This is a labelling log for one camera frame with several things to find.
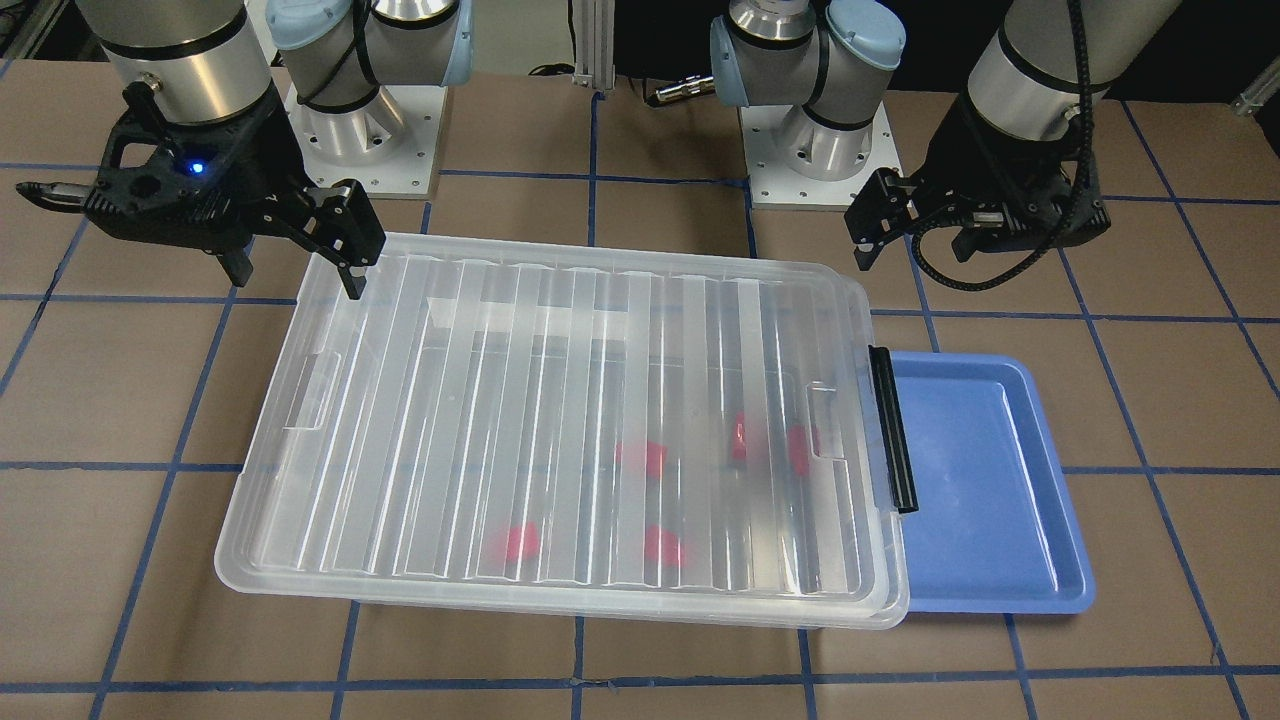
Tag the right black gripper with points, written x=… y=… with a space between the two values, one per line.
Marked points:
x=262 y=158

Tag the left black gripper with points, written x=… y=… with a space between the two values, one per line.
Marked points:
x=968 y=160

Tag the red block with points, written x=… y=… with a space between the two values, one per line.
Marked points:
x=799 y=451
x=739 y=441
x=648 y=458
x=520 y=543
x=663 y=548

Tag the clear plastic box lid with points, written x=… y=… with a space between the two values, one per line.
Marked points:
x=480 y=384

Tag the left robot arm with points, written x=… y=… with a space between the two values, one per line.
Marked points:
x=1046 y=62

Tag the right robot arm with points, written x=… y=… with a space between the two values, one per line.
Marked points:
x=204 y=61

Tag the blue plastic tray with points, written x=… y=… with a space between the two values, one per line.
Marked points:
x=996 y=530

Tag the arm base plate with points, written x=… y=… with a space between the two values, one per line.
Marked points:
x=796 y=163
x=390 y=146

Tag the black box latch handle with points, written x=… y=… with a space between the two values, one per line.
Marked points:
x=894 y=437

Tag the aluminium frame post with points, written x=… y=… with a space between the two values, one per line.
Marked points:
x=592 y=24

